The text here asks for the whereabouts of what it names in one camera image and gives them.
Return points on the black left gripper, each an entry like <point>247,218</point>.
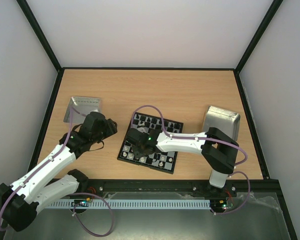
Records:
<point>111,129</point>

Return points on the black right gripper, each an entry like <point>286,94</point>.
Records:
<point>139,149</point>

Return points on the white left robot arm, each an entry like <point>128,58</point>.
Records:
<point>25,198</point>

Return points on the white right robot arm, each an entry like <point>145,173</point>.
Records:
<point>218,149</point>

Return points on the black silver chess board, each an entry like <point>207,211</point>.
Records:
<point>150,122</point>

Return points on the pink metal tin box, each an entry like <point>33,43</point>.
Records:
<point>82,106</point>

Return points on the yellow metal tin box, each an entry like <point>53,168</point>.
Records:
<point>225,120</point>

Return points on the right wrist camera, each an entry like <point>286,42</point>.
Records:
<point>142,130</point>

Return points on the light blue cable duct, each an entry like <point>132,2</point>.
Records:
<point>138,204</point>

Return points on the black aluminium frame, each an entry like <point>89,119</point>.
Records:
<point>266,185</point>

